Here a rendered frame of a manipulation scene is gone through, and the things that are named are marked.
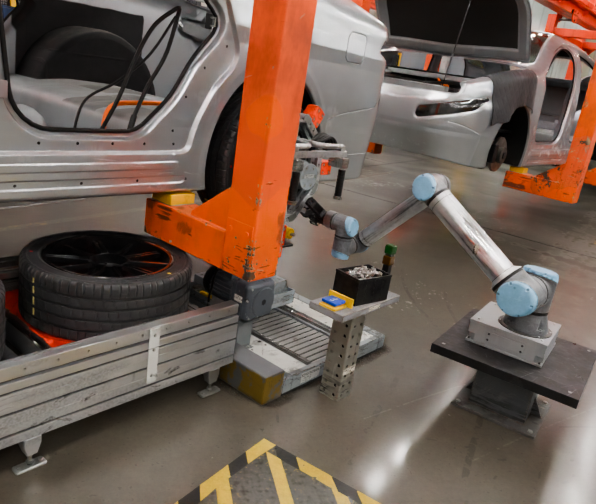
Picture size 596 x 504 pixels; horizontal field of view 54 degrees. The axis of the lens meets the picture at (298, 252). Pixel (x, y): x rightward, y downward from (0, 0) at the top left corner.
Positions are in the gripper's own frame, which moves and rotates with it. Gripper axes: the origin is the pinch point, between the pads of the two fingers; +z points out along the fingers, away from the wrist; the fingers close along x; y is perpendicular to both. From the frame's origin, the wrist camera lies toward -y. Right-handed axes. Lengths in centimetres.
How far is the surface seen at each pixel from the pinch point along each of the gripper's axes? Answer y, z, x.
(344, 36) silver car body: -45, 5, 78
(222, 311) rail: -41, -39, -78
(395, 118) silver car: 120, 78, 176
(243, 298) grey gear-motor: -22, -28, -64
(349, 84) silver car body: -21, 5, 70
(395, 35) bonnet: 142, 160, 304
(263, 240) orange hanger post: -56, -47, -50
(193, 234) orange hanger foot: -55, -13, -59
